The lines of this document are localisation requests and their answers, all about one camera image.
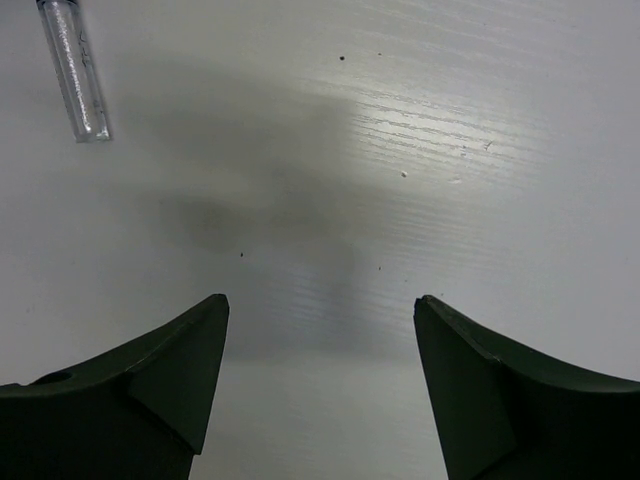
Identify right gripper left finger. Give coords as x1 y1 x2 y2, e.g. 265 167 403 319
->
1 294 229 479

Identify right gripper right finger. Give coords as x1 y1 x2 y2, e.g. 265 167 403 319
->
414 295 639 479

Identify clear tube black cap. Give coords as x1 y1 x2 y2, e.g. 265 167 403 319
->
36 1 111 143

